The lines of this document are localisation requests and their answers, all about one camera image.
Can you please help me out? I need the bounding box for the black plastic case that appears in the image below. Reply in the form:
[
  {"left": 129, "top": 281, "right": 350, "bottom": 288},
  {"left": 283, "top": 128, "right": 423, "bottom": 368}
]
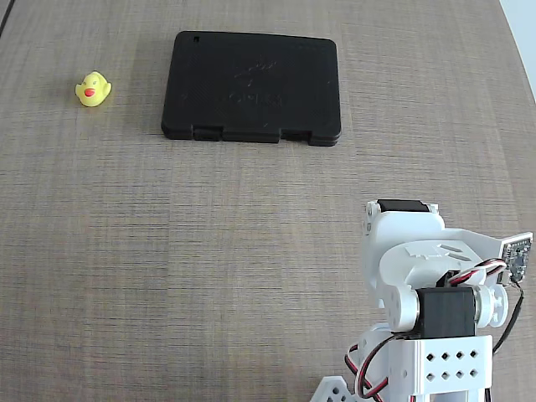
[{"left": 160, "top": 30, "right": 343, "bottom": 147}]

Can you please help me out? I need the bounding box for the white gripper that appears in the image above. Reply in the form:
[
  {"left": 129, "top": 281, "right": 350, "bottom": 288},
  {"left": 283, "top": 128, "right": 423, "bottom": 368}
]
[{"left": 362, "top": 198, "right": 504, "bottom": 332}]

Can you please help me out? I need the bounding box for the black camera cable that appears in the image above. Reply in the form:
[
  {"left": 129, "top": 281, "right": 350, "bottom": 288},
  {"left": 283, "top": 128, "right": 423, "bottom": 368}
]
[{"left": 492, "top": 281, "right": 525, "bottom": 356}]

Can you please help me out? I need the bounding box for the yellow rubber duck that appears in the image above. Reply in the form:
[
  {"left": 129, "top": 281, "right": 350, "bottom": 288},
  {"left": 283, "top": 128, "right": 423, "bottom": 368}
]
[{"left": 74, "top": 70, "right": 113, "bottom": 109}]

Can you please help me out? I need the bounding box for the thin black cable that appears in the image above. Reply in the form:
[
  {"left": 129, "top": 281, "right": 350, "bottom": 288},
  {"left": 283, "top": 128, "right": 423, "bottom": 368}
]
[{"left": 0, "top": 0, "right": 17, "bottom": 37}]

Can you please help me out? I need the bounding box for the red white black servo wire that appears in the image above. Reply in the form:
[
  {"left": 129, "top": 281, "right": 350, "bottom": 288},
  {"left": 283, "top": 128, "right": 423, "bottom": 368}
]
[
  {"left": 454, "top": 258, "right": 508, "bottom": 290},
  {"left": 344, "top": 334, "right": 397, "bottom": 401}
]

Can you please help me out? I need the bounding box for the camera circuit board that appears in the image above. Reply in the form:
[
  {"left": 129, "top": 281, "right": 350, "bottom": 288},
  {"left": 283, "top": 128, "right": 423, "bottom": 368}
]
[{"left": 501, "top": 231, "right": 536, "bottom": 282}]

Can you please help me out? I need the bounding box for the white perforated base plate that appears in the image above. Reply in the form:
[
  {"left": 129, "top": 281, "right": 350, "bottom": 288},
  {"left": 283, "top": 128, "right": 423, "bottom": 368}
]
[{"left": 310, "top": 375, "right": 359, "bottom": 402}]

